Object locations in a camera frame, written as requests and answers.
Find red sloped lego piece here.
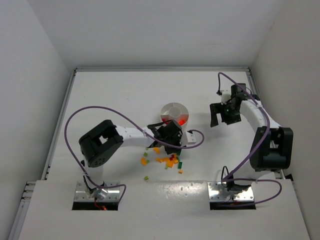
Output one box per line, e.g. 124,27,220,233
162,118,170,125

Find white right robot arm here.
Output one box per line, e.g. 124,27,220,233
209,83,294,190

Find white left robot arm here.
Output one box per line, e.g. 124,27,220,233
78,119,183,195

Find orange legos in container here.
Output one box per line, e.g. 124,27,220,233
178,120,186,126

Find white divided round container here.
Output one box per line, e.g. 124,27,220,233
159,102,189,131

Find yellow long lego brick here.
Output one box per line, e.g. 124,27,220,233
166,160,175,168

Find dark green lego brick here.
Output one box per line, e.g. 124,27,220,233
178,161,183,169

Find yellow curved lego piece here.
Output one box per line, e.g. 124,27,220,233
141,157,147,166

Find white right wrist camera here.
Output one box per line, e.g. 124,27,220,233
217,90,231,105

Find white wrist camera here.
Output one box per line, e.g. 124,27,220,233
184,131,197,145
217,90,231,105

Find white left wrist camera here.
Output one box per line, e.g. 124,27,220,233
184,131,197,145

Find aluminium frame rail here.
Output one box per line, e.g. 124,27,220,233
240,71,286,179

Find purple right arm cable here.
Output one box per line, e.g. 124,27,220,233
216,72,283,208

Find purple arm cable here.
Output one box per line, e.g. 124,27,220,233
64,106,205,203
216,72,283,208

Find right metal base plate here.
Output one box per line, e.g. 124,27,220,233
207,181,255,203

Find metal base plate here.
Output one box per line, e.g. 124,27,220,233
74,182,120,203
207,181,255,203

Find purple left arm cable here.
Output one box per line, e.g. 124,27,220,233
64,106,205,203

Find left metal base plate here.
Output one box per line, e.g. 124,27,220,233
74,182,120,203

